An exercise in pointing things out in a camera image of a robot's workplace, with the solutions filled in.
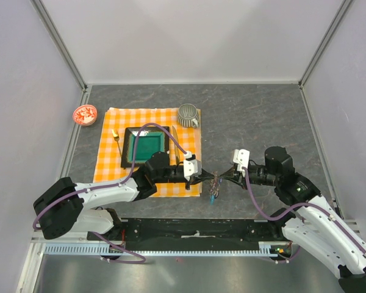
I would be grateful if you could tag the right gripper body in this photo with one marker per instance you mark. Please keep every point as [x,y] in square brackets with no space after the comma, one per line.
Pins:
[258,174]

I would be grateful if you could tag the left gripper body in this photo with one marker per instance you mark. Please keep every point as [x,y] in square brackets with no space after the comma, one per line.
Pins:
[173,176]

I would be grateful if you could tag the keyring with keys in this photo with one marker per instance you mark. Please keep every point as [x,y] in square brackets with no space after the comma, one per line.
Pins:
[214,187]

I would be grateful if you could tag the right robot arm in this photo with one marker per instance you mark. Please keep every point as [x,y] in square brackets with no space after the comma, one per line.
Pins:
[309,221]

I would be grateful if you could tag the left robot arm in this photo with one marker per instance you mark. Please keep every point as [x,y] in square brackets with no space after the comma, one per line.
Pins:
[67,206]

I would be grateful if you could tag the gold knife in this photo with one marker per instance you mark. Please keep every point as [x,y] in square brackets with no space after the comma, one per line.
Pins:
[176,149]

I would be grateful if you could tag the teal square plate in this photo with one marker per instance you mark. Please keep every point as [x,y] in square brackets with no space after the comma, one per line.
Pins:
[152,139]

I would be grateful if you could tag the striped grey mug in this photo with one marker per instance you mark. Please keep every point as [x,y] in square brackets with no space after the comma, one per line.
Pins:
[188,116]

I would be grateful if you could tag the orange checkered cloth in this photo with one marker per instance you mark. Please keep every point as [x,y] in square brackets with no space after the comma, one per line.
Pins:
[108,164]

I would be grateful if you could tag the gold fork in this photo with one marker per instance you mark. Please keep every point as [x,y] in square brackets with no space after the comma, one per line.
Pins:
[117,139]

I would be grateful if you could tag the red patterned small bowl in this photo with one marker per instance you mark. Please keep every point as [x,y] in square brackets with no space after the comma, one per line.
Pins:
[85,115]

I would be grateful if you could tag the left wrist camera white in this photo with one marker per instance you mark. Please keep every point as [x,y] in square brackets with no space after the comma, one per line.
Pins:
[192,167]

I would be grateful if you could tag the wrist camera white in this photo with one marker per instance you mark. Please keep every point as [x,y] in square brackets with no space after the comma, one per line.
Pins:
[241,159]
[192,167]

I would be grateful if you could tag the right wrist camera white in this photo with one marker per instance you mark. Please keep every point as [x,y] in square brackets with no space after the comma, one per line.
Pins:
[241,159]

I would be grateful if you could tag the grey cable duct rail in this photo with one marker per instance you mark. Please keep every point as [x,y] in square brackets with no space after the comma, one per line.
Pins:
[99,249]

